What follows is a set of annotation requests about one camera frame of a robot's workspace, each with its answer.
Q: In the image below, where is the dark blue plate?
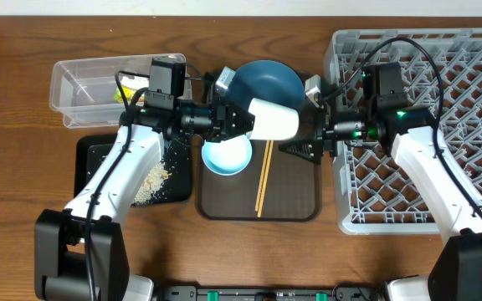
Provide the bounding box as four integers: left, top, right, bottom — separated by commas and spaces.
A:
226, 60, 305, 111

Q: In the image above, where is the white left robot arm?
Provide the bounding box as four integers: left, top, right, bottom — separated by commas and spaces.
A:
34, 62, 255, 300

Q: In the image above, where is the wooden chopstick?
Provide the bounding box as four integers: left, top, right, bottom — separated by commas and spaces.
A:
254, 140, 273, 217
257, 140, 274, 217

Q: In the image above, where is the white rice pile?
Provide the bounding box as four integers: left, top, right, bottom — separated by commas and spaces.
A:
131, 161, 172, 207

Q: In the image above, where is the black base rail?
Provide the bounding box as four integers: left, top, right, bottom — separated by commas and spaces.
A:
151, 283, 389, 301

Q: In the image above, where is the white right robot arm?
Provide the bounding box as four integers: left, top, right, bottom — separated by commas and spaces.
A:
280, 75, 482, 300

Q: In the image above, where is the black waste tray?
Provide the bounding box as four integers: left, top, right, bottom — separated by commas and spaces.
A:
74, 134, 192, 205

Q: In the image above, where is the clear plastic waste bin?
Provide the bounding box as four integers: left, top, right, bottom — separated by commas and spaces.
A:
49, 54, 186, 129

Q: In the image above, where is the right wooden chopstick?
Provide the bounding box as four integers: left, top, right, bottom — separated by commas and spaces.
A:
257, 140, 274, 217

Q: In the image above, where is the pale green cup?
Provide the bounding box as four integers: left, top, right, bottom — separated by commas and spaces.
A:
246, 98, 299, 140

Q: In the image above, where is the light blue bowl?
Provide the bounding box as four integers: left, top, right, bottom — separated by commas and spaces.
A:
201, 135, 253, 176

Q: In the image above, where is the left wooden chopstick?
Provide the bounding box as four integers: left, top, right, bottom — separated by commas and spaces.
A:
254, 140, 273, 217

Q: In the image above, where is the brown serving tray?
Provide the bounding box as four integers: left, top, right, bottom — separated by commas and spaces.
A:
197, 134, 321, 222

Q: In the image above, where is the grey dishwasher rack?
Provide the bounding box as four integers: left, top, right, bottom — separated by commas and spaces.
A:
324, 28, 482, 235

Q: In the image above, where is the yellow snack wrapper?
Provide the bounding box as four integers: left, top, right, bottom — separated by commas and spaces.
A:
113, 86, 136, 103

